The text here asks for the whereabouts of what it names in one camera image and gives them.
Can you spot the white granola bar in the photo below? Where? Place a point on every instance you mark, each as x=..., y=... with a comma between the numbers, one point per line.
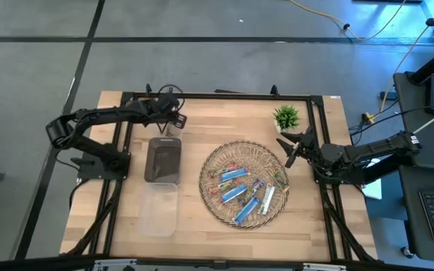
x=266, y=199

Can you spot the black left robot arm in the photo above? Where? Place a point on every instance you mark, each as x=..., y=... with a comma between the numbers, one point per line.
x=89, y=145

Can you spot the blue power strip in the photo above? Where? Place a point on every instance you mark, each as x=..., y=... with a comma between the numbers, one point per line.
x=388, y=96

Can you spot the black diagonal pole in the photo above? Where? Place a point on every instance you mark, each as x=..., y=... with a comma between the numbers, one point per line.
x=433, y=66

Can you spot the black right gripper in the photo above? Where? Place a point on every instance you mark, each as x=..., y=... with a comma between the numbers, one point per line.
x=309, y=147

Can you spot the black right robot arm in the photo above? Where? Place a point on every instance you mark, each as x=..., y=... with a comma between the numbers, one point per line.
x=371, y=148

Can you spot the silver bracket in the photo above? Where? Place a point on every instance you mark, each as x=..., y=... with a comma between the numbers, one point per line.
x=115, y=263
x=324, y=267

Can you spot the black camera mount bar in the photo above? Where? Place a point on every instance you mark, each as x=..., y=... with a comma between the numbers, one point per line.
x=32, y=263

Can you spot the black caster wheel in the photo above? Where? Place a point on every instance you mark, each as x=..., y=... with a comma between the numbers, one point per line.
x=407, y=252

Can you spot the black aluminium table frame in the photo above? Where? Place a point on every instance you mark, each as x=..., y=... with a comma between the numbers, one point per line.
x=220, y=96

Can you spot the yellow plug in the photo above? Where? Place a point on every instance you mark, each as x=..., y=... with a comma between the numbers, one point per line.
x=368, y=118

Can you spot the white paper sheet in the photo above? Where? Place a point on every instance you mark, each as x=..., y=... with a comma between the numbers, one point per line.
x=373, y=190

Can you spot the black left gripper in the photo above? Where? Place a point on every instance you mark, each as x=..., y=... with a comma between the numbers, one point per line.
x=166, y=105

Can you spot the round woven basket tray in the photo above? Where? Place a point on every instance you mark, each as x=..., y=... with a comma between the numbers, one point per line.
x=239, y=154

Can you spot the dark brown plastic container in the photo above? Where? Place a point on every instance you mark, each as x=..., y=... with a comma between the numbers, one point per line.
x=162, y=160

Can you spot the small green potted plant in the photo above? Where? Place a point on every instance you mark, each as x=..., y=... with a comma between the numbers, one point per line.
x=286, y=117

